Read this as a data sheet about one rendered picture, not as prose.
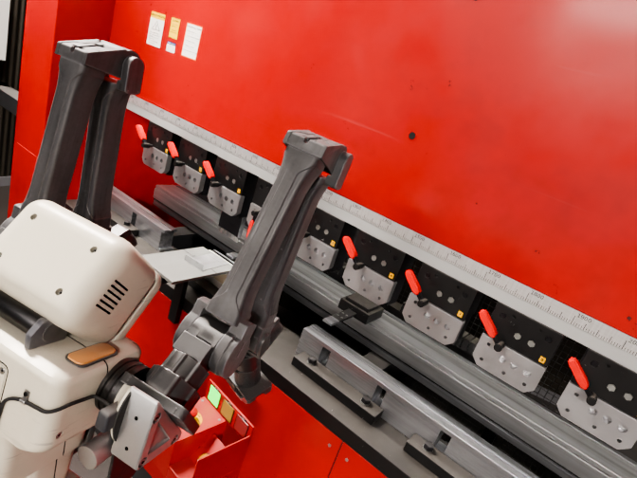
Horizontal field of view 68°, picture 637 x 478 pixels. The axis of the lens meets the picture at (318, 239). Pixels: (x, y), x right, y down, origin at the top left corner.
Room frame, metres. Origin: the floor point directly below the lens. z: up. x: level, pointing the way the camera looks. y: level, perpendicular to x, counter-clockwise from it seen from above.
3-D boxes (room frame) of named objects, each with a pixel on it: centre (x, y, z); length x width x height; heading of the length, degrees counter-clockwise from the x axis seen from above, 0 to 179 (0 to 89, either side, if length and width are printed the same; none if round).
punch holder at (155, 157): (1.75, 0.67, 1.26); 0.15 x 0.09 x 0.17; 58
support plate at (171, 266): (1.40, 0.38, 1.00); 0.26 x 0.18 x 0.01; 148
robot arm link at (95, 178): (0.92, 0.48, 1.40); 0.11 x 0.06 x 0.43; 72
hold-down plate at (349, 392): (1.16, -0.18, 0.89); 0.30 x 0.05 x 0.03; 58
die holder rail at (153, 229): (1.82, 0.77, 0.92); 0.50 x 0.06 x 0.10; 58
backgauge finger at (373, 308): (1.41, -0.17, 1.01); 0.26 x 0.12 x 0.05; 148
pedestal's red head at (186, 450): (0.96, 0.13, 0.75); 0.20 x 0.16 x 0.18; 52
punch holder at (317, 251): (1.33, -0.01, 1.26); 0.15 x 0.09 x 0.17; 58
